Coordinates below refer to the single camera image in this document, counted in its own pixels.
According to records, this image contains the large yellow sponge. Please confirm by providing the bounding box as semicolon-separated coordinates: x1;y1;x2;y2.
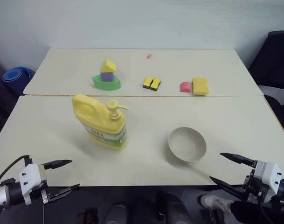
192;77;210;96

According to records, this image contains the yellow pump detergent bottle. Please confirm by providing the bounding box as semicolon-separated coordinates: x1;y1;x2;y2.
71;93;130;149

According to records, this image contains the grey worn shoe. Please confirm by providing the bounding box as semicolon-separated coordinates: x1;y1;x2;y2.
197;194;234;224

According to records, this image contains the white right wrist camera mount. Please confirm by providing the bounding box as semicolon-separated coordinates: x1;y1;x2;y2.
254;160;284;204

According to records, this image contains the yellow and black sponge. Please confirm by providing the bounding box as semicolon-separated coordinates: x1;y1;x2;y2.
142;77;154;90
150;78;162;91

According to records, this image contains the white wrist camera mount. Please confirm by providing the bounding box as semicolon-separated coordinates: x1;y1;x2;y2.
254;160;284;204
19;163;48;206

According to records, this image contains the pink half-round foam block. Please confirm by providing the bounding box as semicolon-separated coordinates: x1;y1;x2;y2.
180;82;192;93

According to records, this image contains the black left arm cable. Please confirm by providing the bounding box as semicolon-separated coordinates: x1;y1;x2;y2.
0;154;32;186

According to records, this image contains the purple cube foam block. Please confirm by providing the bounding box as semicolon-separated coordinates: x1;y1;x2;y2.
100;71;114;83

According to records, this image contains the beige round bowl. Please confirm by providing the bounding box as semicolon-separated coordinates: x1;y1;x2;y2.
168;126;207;163

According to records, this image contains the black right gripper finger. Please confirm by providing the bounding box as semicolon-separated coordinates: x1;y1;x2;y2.
209;175;248;202
220;153;258;168

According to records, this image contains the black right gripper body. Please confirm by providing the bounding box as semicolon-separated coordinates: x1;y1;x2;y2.
242;169;269;204

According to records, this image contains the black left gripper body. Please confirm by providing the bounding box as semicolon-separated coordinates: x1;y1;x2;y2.
30;181;52;204

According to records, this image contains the blue rolled foam mat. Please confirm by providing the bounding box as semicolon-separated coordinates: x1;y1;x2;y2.
2;67;36;94

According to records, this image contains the black office chair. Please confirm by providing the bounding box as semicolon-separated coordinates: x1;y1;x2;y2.
248;30;284;142

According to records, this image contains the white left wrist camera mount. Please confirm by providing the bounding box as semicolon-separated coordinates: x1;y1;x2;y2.
19;163;48;206

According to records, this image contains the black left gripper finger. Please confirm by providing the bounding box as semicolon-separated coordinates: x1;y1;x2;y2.
43;159;73;170
48;183;81;203

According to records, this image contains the green curved foam block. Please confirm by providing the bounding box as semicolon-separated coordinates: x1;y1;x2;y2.
92;74;122;91

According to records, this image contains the yellow roof-shaped foam block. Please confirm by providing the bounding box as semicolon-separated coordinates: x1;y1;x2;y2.
100;58;117;73

